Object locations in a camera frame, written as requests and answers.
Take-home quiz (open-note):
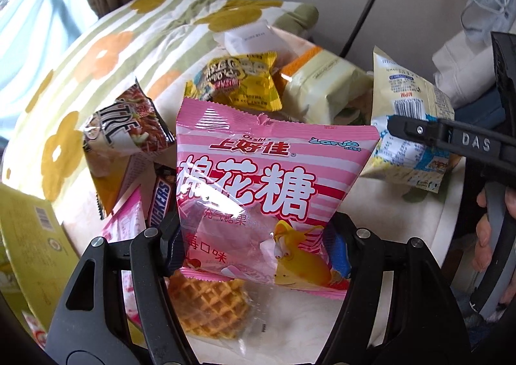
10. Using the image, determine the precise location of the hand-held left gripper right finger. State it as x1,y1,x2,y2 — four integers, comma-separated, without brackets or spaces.
322,214,472,365

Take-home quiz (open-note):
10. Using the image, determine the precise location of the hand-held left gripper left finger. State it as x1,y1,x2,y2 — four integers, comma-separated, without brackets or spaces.
45,211,198,365

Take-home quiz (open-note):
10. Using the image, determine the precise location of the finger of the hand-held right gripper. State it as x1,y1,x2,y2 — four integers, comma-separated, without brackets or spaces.
387,115,516,172

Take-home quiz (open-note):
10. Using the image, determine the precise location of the white and blue snack bag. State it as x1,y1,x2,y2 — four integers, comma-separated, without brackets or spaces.
359,46,462,193

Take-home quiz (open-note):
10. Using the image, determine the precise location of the pink marshmallow packet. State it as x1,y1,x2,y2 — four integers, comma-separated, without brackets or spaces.
175,97,382,301

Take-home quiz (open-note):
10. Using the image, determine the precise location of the person's right hand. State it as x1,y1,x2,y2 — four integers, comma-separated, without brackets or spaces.
475,188,493,269

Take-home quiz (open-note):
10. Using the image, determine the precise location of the brown chocolate bar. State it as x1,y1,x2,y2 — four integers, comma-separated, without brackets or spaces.
146,165,180,234

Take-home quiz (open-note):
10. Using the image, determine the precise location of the pink and white wrapper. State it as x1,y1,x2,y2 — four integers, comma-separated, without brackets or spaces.
101,183,149,333

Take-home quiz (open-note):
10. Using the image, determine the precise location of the peach floral cloth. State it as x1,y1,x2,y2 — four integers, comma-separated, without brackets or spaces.
185,24,468,365

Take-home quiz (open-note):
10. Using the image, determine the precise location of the clear-wrapped waffle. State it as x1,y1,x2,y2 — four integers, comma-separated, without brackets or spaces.
166,270,279,343

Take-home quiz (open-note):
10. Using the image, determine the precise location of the brown noodle snack bag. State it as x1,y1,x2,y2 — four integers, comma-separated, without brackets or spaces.
83,77,178,217

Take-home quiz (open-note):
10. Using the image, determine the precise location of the pale green packet orange stripe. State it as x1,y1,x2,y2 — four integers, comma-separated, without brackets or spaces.
271,26,373,124

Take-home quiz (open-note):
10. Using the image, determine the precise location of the yellow cardboard box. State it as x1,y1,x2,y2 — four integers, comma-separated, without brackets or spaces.
0,183,81,333

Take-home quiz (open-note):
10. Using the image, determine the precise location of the black pole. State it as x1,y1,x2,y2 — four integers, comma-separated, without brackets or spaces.
341,0,402,59

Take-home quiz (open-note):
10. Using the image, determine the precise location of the yellow snack packet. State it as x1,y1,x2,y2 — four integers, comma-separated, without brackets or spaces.
184,51,283,113

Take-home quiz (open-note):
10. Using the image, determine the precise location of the yellow flower blanket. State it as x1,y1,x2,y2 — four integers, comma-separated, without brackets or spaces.
0,0,319,204

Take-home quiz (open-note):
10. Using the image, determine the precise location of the white snack packet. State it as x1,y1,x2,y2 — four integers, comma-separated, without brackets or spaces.
213,24,283,57

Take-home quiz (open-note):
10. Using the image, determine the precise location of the window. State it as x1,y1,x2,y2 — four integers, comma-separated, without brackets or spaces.
0,0,99,148

